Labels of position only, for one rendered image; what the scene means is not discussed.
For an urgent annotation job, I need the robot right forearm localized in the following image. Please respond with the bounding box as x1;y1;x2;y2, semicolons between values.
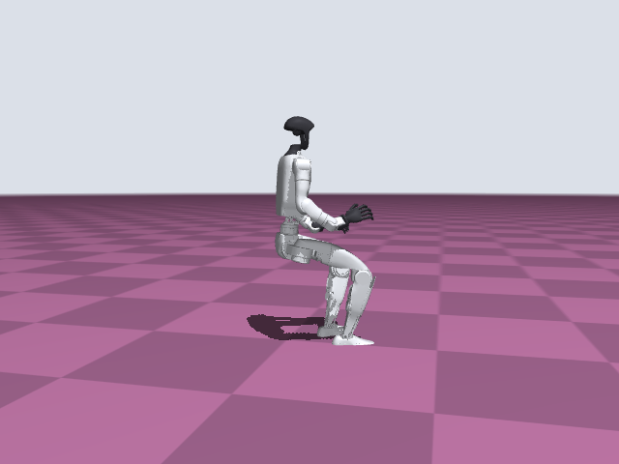
301;199;345;232

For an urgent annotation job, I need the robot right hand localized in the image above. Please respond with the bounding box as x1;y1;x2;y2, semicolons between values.
338;204;373;230

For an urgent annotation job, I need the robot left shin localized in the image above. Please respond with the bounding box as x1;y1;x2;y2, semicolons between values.
324;269;350;328

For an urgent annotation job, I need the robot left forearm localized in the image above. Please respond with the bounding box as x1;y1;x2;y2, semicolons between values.
294;215;320;234

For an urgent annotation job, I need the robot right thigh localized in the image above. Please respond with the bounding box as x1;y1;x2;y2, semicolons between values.
285;239;372;282

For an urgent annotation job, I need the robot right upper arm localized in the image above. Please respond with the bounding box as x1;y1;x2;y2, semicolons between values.
292;158;313;215

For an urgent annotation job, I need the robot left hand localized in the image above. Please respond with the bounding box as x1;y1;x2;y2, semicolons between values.
311;222;349;234

